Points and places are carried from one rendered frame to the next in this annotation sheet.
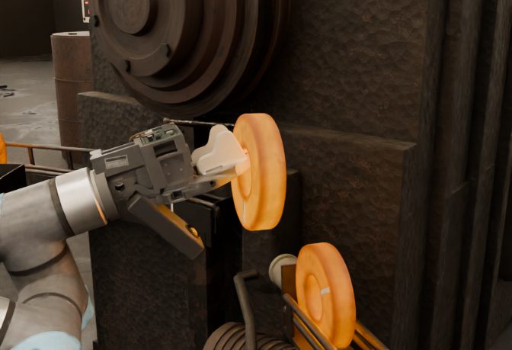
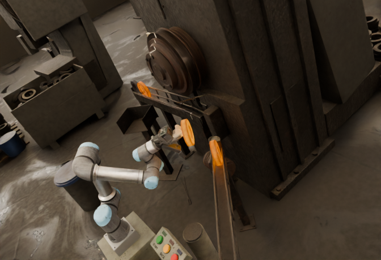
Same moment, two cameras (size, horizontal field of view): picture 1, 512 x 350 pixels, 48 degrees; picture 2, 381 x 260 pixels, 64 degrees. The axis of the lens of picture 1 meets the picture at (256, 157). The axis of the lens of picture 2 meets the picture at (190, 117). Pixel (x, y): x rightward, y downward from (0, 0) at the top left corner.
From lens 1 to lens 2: 1.15 m
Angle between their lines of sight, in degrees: 31
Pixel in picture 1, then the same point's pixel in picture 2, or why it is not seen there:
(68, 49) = not seen: hidden behind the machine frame
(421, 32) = (235, 72)
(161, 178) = (165, 141)
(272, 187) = (187, 140)
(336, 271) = (213, 150)
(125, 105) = not seen: hidden behind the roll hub
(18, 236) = (142, 157)
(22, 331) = (145, 177)
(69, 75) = not seen: hidden behind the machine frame
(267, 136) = (183, 130)
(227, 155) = (178, 132)
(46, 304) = (150, 170)
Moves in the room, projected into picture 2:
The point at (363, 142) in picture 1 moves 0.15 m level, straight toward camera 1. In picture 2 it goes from (230, 102) to (221, 118)
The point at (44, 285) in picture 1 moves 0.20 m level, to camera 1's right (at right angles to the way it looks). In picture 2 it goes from (149, 164) to (181, 162)
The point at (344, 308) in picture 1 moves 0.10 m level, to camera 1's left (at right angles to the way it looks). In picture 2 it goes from (216, 158) to (199, 160)
